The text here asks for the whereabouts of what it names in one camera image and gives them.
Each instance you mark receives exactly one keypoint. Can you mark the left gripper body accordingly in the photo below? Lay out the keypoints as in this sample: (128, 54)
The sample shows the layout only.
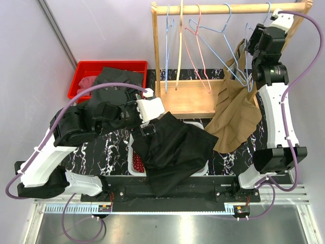
(148, 128)

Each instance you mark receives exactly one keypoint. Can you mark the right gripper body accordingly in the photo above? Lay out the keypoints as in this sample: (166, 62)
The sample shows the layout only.
(255, 37)

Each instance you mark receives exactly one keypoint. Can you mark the black garment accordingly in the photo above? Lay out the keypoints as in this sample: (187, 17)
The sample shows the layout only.
(174, 155)

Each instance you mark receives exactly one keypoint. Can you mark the red polka dot garment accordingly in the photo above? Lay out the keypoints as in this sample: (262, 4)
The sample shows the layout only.
(137, 163)

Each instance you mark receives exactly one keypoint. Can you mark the wooden hanger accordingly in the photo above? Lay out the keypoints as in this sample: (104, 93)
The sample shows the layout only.
(180, 45)

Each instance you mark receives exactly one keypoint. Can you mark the tan garment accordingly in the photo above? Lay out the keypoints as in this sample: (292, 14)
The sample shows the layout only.
(236, 115)

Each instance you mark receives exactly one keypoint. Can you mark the light blue wire hanger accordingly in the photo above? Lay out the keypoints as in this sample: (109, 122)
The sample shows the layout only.
(167, 48)

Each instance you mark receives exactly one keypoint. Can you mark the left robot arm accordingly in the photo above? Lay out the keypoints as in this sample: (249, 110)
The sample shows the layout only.
(112, 106)

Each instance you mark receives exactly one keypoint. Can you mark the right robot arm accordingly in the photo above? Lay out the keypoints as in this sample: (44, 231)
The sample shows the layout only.
(283, 151)

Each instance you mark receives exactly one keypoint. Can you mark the white plastic basket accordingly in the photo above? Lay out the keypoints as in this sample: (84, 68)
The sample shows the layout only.
(133, 172)

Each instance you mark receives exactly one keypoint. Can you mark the wooden clothes rack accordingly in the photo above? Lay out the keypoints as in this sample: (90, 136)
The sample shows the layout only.
(188, 98)

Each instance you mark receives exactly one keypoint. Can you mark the dark striped shirt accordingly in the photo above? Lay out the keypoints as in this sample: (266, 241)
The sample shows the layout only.
(112, 75)

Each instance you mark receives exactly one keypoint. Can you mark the pink cloth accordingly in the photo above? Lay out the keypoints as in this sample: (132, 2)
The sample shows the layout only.
(86, 83)

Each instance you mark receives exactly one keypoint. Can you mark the red plastic bin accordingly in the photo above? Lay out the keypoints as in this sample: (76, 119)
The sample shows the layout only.
(94, 67)

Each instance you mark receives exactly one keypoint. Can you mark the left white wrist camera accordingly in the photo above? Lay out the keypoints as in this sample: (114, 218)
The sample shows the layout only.
(151, 107)

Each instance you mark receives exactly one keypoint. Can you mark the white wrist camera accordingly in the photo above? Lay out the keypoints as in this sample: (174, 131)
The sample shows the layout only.
(282, 21)
(151, 107)

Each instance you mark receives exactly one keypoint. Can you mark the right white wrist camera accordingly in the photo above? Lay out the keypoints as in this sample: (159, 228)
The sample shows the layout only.
(282, 21)

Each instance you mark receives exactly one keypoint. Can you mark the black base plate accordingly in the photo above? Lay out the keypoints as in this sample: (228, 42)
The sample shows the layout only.
(193, 193)

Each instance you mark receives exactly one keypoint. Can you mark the white cable duct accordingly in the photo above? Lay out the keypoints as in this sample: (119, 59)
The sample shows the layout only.
(99, 209)

